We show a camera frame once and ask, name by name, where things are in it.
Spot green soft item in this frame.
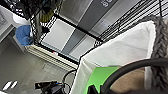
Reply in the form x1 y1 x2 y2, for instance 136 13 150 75
87 65 121 94

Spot yellow plush toy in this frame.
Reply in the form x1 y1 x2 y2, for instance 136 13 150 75
39 8 56 24

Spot blue plush toy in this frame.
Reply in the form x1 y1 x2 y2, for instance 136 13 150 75
14 24 34 47

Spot white bowl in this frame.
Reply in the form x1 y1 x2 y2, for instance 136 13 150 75
12 11 33 27

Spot black wire shelf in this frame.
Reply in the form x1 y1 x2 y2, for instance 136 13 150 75
0 0 168 66

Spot round double wall outlet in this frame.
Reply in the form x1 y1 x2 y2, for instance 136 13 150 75
99 0 116 8

